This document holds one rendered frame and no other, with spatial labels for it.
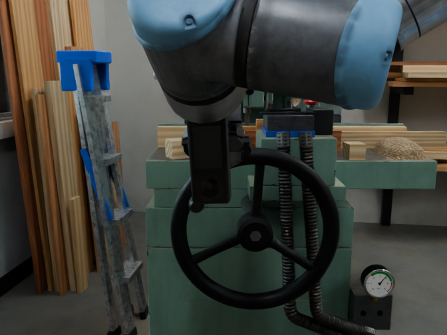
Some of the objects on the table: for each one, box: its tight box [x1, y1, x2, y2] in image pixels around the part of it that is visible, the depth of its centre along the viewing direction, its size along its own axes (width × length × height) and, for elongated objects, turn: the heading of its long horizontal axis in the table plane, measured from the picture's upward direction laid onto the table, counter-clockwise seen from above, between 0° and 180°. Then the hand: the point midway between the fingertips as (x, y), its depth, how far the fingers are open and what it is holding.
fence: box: [158, 123, 404, 126], centre depth 114 cm, size 60×2×6 cm, turn 90°
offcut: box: [342, 142, 367, 160], centre depth 97 cm, size 4×4×3 cm
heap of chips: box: [369, 137, 432, 160], centre depth 101 cm, size 9×14×4 cm, turn 0°
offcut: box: [165, 138, 189, 160], centre depth 98 cm, size 4×5×4 cm
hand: (223, 167), depth 69 cm, fingers closed
